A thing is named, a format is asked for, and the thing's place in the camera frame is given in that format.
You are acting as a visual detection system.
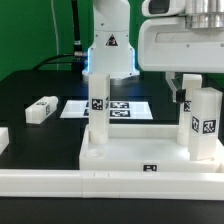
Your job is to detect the white fence bar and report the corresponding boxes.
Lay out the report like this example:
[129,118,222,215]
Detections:
[0,127,9,155]
[0,169,224,200]

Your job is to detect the black cable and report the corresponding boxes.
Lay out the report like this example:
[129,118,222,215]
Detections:
[32,0,88,72]

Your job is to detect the white front fence bar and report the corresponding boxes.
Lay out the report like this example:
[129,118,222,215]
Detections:
[0,169,224,200]

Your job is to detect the white desk top tray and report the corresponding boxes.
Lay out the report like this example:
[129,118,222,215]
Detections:
[79,124,224,173]

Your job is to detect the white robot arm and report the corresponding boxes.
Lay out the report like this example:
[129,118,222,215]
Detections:
[83,0,224,103]

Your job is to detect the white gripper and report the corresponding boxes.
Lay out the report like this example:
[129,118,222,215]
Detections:
[138,0,224,103]

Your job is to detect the fiducial marker sheet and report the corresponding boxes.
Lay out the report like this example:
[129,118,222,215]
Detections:
[60,100,153,120]

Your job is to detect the white left fence bar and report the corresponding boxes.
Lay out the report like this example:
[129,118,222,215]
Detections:
[0,127,9,155]

